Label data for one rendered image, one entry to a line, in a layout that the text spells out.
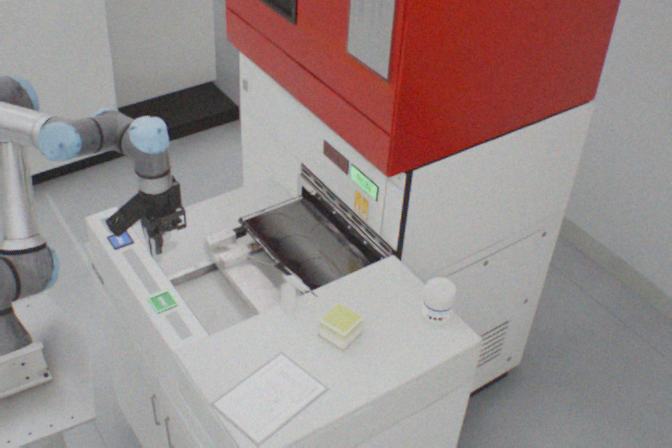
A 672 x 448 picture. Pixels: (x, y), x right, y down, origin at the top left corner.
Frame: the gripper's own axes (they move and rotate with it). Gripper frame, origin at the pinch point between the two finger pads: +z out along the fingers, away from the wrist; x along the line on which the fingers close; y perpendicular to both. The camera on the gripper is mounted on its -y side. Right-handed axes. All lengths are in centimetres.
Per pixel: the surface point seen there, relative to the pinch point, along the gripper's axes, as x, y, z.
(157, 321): -4.9, -2.9, 14.7
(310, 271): -3.8, 40.5, 20.7
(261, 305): -6.2, 24.3, 22.6
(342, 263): -6, 49, 21
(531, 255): -16, 117, 42
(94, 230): 33.4, -3.6, 14.7
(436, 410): -50, 47, 33
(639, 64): 21, 207, 15
